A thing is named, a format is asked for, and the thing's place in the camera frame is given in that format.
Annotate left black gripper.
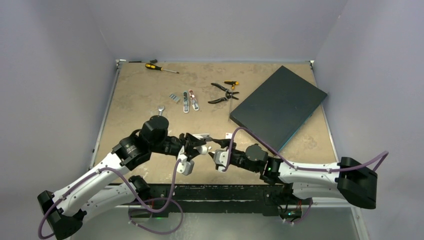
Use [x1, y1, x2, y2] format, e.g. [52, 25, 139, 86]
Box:
[150, 133, 207, 159]

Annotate red silver stapler insert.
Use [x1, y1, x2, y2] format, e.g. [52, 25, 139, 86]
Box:
[188, 89, 200, 111]

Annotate silver stapler magazine tray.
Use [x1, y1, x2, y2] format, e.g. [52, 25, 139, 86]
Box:
[183, 91, 190, 114]

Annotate pink white stapler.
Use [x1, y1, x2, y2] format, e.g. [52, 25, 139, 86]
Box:
[193, 133, 211, 155]

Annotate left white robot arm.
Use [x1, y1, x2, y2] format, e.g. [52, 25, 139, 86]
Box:
[37, 115, 211, 240]

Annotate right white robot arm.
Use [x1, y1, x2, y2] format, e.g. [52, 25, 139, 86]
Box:
[209, 144, 378, 210]

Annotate small white box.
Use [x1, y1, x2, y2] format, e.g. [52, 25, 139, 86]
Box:
[225, 132, 233, 139]

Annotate silver open-end wrench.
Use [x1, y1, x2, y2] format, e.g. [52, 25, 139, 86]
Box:
[157, 105, 165, 116]

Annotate silver staple strip block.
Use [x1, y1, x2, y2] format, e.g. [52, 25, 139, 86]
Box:
[169, 93, 180, 103]

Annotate black flat box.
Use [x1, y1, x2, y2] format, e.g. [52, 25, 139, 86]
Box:
[230, 66, 327, 151]

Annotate small yellow black screwdriver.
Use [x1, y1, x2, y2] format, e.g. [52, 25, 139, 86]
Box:
[223, 81, 239, 90]

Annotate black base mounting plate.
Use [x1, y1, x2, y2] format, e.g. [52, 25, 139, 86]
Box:
[139, 183, 312, 217]

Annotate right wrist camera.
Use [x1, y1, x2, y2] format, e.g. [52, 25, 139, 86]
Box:
[211, 150, 229, 173]

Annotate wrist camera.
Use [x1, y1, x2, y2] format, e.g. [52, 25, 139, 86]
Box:
[211, 150, 229, 173]
[176, 146, 195, 176]

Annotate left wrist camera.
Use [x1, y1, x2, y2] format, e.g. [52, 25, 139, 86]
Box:
[176, 146, 195, 176]

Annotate black handled pliers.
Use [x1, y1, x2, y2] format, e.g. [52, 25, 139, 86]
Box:
[207, 82, 240, 105]

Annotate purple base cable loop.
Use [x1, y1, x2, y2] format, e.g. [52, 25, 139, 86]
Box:
[127, 197, 185, 235]

